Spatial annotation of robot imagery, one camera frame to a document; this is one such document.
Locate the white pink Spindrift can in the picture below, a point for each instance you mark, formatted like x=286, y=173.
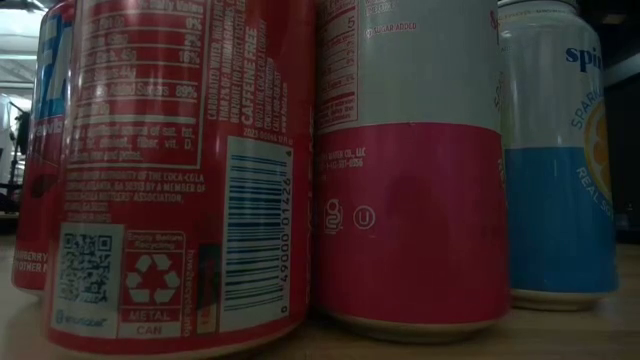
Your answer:
x=410, y=200

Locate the red Fanta soda can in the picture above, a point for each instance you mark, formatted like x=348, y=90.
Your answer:
x=150, y=150
x=45, y=175

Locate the white blue Spindrift can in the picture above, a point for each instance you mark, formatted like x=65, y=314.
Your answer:
x=555, y=210

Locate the black sign white lettering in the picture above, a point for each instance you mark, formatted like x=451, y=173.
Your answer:
x=21, y=135

